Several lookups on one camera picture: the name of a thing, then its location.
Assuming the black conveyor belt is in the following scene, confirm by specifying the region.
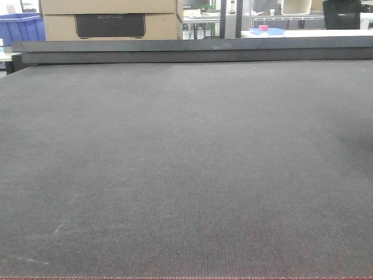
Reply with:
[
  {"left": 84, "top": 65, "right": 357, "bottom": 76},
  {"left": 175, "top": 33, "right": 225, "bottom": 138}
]
[{"left": 1, "top": 60, "right": 372, "bottom": 279}]

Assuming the pink tape roll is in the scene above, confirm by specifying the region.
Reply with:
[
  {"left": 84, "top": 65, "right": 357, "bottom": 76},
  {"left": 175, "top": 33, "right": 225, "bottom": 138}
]
[{"left": 258, "top": 24, "right": 269, "bottom": 32}]

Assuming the shallow blue tray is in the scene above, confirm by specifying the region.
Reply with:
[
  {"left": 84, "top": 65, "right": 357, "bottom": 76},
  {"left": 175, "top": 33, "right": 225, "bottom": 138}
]
[{"left": 250, "top": 28, "right": 285, "bottom": 37}]

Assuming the beige plastic chair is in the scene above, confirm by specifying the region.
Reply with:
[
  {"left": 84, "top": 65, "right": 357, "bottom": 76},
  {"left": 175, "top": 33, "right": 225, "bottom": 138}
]
[{"left": 281, "top": 0, "right": 312, "bottom": 15}]

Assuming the lower cardboard box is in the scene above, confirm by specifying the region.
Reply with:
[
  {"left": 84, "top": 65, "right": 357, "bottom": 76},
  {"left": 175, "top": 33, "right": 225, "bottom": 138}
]
[{"left": 43, "top": 13, "right": 183, "bottom": 41}]

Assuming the cardboard box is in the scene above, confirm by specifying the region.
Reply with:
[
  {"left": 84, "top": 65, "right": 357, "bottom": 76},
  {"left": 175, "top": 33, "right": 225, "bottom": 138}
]
[
  {"left": 43, "top": 13, "right": 183, "bottom": 41},
  {"left": 40, "top": 0, "right": 183, "bottom": 15}
]

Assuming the upper cardboard box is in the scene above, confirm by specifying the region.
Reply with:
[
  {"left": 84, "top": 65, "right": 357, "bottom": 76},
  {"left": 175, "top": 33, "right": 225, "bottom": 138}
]
[{"left": 40, "top": 0, "right": 183, "bottom": 15}]

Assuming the white background table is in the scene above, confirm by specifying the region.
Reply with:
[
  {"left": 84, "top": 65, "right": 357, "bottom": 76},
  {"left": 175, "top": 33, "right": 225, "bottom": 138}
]
[{"left": 241, "top": 29, "right": 372, "bottom": 38}]

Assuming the blue crate in background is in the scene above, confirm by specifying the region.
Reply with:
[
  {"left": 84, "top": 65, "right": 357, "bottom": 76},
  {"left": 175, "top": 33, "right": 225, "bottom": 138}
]
[{"left": 0, "top": 13, "right": 46, "bottom": 47}]

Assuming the black vertical post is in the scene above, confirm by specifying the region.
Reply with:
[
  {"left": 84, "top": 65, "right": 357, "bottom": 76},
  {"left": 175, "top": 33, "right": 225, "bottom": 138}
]
[
  {"left": 235, "top": 0, "right": 244, "bottom": 39},
  {"left": 219, "top": 0, "right": 227, "bottom": 39}
]

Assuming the dark conveyor side rail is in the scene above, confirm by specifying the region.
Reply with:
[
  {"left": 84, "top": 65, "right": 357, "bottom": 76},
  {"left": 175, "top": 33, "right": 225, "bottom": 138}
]
[{"left": 12, "top": 36, "right": 372, "bottom": 65}]

